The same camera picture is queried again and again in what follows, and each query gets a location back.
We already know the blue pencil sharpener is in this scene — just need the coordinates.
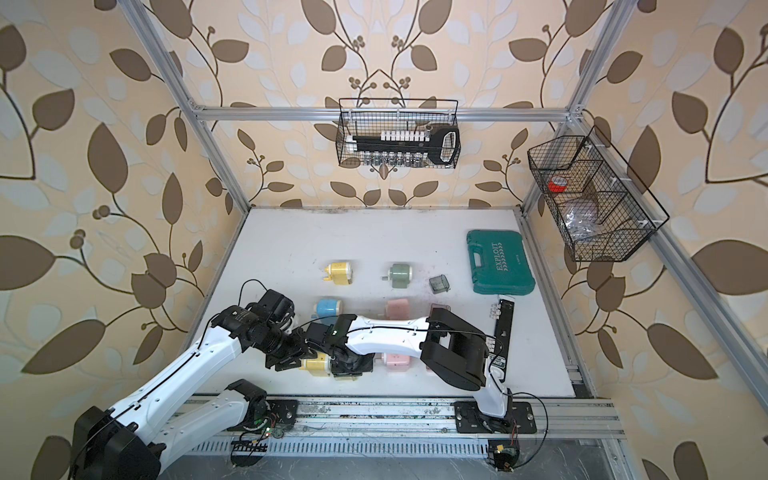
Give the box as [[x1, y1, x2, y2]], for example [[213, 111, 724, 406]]
[[312, 298, 343, 319]]

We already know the yellow sharpener top row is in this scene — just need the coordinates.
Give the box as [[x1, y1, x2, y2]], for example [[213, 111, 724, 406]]
[[323, 262, 353, 286]]

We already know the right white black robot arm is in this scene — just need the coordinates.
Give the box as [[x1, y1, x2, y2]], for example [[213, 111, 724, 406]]
[[306, 308, 509, 419]]

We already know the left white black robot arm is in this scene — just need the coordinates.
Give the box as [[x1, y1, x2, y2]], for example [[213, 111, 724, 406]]
[[68, 290, 310, 479]]

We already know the pink sharpener bottom row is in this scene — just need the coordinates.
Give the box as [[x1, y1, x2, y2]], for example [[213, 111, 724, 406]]
[[381, 353, 411, 372]]

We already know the pink sharpener row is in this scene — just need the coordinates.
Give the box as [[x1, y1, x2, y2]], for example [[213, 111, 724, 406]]
[[385, 298, 411, 320], [381, 353, 411, 372]]

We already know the pink sharpener middle row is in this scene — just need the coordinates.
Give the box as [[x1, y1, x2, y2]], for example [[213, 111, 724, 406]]
[[385, 298, 411, 320]]

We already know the green pencil sharpener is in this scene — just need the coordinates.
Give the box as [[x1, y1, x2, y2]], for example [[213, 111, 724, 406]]
[[382, 263, 413, 289]]

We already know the brown pink tray middle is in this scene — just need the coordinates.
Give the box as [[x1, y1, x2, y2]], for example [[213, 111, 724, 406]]
[[429, 303, 451, 315]]

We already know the grey green tray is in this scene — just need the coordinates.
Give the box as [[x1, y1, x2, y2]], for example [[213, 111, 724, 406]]
[[428, 274, 451, 295]]

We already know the green plastic tool case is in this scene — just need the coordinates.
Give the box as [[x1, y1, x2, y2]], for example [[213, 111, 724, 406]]
[[466, 230, 536, 296]]

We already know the clear plastic bag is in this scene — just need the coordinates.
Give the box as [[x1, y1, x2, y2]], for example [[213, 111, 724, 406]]
[[562, 198, 602, 242]]

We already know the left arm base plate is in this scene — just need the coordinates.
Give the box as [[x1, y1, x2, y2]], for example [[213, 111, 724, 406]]
[[235, 399, 299, 434]]

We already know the aluminium front rail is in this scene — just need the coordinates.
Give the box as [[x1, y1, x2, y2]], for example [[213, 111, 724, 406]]
[[270, 394, 626, 440]]

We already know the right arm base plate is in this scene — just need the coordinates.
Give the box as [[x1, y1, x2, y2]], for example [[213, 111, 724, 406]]
[[453, 400, 538, 434]]

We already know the black socket rail on table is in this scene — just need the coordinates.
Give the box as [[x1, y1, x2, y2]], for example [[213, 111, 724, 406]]
[[487, 298, 515, 382]]

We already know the black socket holder rail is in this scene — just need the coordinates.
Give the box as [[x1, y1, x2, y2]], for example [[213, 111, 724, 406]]
[[336, 125, 461, 168]]

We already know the black wire basket back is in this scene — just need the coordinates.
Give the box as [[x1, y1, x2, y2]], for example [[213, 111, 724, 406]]
[[335, 97, 461, 169]]

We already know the black wire basket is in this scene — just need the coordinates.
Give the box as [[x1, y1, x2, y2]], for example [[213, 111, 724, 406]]
[[527, 126, 670, 262], [335, 97, 461, 169]]

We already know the black wire basket right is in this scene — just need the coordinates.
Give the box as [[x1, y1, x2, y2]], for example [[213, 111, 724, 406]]
[[527, 126, 670, 262]]

